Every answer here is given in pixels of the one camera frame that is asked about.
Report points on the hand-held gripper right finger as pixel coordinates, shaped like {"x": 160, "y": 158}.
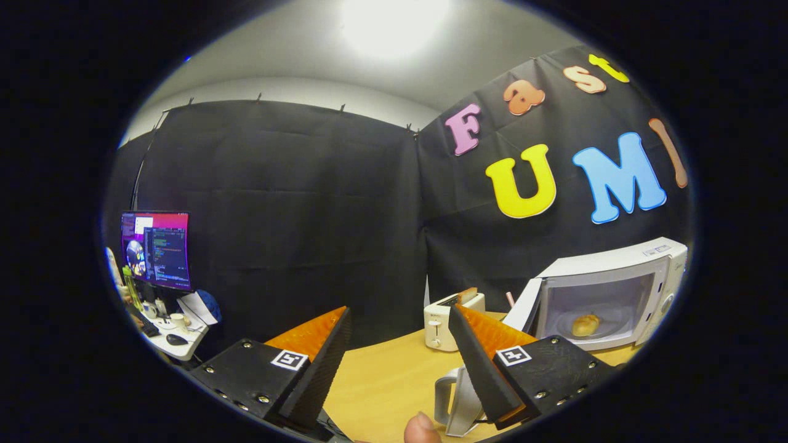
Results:
{"x": 483, "y": 375}

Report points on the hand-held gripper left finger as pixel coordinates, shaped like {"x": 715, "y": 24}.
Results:
{"x": 320, "y": 375}

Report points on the golden bread roll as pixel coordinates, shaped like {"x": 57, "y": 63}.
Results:
{"x": 585, "y": 325}

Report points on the white microwave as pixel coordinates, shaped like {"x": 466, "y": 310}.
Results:
{"x": 609, "y": 261}

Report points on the white toaster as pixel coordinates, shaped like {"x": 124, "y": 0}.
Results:
{"x": 438, "y": 326}

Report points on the toasted bread slice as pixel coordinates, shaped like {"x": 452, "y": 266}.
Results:
{"x": 467, "y": 295}

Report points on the white and blue cloth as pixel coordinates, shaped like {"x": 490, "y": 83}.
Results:
{"x": 203, "y": 306}

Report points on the white office desk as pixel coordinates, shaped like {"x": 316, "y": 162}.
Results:
{"x": 184, "y": 347}

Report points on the black computer mouse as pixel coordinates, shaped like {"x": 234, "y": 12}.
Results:
{"x": 177, "y": 339}

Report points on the white mug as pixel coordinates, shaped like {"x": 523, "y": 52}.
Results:
{"x": 178, "y": 319}

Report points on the computer monitor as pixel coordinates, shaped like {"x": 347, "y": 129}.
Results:
{"x": 157, "y": 249}

